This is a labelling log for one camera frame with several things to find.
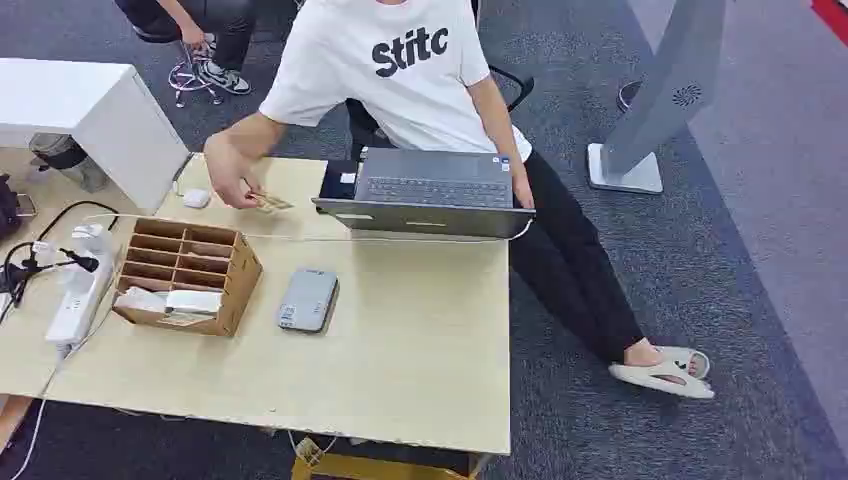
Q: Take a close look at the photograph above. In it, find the grey card reader device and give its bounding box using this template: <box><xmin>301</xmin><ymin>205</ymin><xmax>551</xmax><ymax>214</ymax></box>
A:
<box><xmin>275</xmin><ymin>268</ymin><xmax>340</xmax><ymax>335</ymax></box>

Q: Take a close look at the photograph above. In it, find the white power strip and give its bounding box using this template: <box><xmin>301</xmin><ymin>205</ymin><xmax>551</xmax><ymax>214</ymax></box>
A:
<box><xmin>44</xmin><ymin>223</ymin><xmax>115</xmax><ymax>346</ymax></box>

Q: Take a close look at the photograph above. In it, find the black bag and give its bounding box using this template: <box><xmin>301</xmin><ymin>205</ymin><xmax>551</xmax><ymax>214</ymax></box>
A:
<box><xmin>0</xmin><ymin>173</ymin><xmax>25</xmax><ymax>241</ymax></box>

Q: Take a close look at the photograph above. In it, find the person in white shirt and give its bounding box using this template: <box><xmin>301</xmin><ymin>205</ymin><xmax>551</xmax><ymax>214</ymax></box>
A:
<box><xmin>201</xmin><ymin>0</ymin><xmax>717</xmax><ymax>401</ymax></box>

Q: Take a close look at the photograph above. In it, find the clear wrapped card packet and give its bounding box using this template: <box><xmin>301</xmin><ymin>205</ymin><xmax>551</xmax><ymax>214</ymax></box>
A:
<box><xmin>113</xmin><ymin>286</ymin><xmax>168</xmax><ymax>315</ymax></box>

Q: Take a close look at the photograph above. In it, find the grey floor stand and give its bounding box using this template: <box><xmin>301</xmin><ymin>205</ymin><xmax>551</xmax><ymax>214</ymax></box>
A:
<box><xmin>586</xmin><ymin>0</ymin><xmax>727</xmax><ymax>195</ymax></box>

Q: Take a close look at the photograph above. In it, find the grey open laptop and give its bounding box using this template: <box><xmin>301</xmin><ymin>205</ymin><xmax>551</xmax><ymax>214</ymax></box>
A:
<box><xmin>312</xmin><ymin>146</ymin><xmax>537</xmax><ymax>241</ymax></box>

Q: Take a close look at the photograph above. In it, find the black office chair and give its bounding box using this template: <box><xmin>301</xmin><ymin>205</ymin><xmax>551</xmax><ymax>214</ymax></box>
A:
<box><xmin>344</xmin><ymin>64</ymin><xmax>536</xmax><ymax>162</ymax></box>

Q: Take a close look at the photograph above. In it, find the chrome chair base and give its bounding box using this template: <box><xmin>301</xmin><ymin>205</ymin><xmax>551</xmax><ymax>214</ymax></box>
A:
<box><xmin>167</xmin><ymin>39</ymin><xmax>227</xmax><ymax>109</ymax></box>

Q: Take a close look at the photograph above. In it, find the cream slipper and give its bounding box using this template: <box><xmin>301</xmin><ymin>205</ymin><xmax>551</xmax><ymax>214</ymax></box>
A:
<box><xmin>608</xmin><ymin>345</ymin><xmax>717</xmax><ymax>401</ymax></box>

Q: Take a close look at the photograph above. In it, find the person's right hand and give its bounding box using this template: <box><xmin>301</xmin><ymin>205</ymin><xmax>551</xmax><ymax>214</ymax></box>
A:
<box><xmin>203</xmin><ymin>132</ymin><xmax>266</xmax><ymax>211</ymax></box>

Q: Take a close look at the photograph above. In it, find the wooden card box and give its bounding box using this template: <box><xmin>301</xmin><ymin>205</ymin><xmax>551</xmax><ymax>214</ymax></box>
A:
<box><xmin>111</xmin><ymin>217</ymin><xmax>264</xmax><ymax>338</ymax></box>

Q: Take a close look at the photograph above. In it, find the white cabinet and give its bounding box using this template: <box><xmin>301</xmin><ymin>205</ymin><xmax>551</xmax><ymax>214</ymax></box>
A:
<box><xmin>0</xmin><ymin>57</ymin><xmax>191</xmax><ymax>215</ymax></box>

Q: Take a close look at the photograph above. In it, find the black box with label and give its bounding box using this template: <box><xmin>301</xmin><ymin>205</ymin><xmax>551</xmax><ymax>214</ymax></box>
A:
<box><xmin>317</xmin><ymin>158</ymin><xmax>360</xmax><ymax>201</ymax></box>

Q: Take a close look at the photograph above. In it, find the black cable with plug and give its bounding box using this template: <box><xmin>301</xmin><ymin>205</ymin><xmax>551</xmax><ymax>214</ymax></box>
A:
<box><xmin>0</xmin><ymin>200</ymin><xmax>121</xmax><ymax>326</ymax></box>

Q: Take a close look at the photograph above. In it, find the patterned card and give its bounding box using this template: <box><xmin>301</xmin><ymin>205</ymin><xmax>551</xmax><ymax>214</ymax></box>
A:
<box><xmin>248</xmin><ymin>192</ymin><xmax>295</xmax><ymax>215</ymax></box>

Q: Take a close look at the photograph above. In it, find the person's left hand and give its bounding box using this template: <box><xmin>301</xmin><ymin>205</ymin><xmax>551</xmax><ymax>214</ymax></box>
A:
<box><xmin>510</xmin><ymin>158</ymin><xmax>537</xmax><ymax>211</ymax></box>

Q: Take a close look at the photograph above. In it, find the white card packet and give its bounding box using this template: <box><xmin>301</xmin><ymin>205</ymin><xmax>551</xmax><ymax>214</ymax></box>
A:
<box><xmin>164</xmin><ymin>289</ymin><xmax>224</xmax><ymax>317</ymax></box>

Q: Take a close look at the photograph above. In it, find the red floor strip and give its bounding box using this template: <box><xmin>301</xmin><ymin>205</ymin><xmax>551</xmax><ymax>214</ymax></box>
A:
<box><xmin>810</xmin><ymin>0</ymin><xmax>848</xmax><ymax>48</ymax></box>

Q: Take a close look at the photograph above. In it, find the yellow desk frame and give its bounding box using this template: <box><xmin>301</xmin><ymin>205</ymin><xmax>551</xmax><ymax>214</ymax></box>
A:
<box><xmin>290</xmin><ymin>437</ymin><xmax>493</xmax><ymax>480</ymax></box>

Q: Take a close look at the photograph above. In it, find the person in dark clothes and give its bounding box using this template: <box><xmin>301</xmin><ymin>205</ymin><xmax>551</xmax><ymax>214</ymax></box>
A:
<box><xmin>113</xmin><ymin>0</ymin><xmax>257</xmax><ymax>96</ymax></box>

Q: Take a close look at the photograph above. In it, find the white power cord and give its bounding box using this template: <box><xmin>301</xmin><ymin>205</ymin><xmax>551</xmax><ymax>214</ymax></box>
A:
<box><xmin>9</xmin><ymin>343</ymin><xmax>70</xmax><ymax>480</ymax></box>

